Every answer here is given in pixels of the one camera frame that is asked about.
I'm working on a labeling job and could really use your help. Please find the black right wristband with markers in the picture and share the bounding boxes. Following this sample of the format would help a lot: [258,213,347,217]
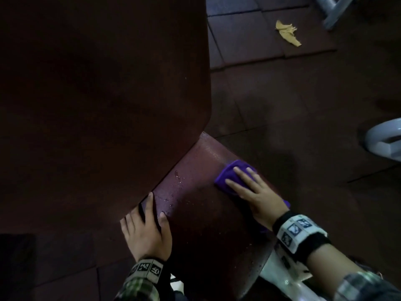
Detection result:
[272,211,332,264]

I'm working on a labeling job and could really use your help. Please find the person's left hand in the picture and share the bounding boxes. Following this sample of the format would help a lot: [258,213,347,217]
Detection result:
[120,192,173,264]

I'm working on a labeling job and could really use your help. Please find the person's left forearm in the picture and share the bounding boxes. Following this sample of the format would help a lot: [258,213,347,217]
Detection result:
[114,276,167,301]

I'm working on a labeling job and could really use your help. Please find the purple cleaning cloth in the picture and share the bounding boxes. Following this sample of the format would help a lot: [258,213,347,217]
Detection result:
[214,159,291,233]

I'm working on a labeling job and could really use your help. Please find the white curved equipment part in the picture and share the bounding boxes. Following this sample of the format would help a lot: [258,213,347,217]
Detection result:
[364,118,401,163]

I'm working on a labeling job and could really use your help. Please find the person's right hand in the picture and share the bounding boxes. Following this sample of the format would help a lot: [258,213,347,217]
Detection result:
[225,167,290,231]

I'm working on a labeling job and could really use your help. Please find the white tube equipment frame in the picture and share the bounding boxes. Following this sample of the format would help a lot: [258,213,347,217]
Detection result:
[313,0,363,31]

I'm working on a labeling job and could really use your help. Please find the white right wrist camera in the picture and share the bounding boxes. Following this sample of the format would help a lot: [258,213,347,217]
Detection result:
[274,244,310,282]

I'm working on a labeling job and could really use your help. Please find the person's right forearm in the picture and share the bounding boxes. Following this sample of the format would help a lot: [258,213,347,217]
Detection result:
[306,243,401,301]

